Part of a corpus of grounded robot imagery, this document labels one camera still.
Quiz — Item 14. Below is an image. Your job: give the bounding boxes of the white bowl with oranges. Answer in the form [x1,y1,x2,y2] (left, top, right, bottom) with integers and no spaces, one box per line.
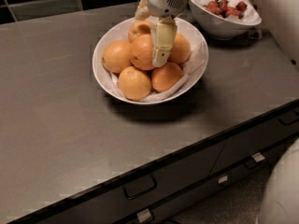
[93,18,206,98]

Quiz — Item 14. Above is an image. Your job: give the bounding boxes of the orange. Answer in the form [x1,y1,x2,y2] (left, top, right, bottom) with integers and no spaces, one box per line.
[101,40,131,74]
[151,62,184,92]
[168,33,191,63]
[128,21,153,42]
[130,34,154,71]
[118,66,151,101]

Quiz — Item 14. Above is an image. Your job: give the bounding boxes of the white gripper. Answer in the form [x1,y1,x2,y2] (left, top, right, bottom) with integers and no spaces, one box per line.
[135,0,189,67]

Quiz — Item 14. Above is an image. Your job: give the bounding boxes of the red strawberries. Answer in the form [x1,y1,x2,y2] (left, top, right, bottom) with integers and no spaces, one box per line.
[204,0,248,20]

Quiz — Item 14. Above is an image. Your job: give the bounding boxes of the white bowl with strawberries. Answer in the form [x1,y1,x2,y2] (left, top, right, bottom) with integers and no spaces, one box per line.
[191,9,260,40]

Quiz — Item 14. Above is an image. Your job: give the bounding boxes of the white paper bowl liner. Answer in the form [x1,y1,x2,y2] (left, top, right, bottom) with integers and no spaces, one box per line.
[106,40,208,105]

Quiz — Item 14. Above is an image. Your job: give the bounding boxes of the upper right drawer handle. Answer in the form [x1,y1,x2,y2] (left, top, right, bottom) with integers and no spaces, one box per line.
[278,110,299,126]

